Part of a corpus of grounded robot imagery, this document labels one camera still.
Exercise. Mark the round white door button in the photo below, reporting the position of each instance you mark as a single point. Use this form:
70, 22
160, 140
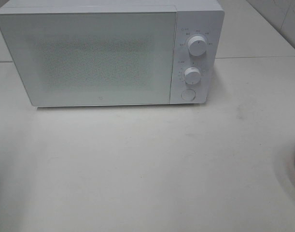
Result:
188, 95

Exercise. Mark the white microwave knob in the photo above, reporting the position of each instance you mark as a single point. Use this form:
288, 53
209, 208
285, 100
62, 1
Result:
192, 75
197, 45

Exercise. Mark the white microwave oven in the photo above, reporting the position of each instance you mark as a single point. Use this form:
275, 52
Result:
193, 17

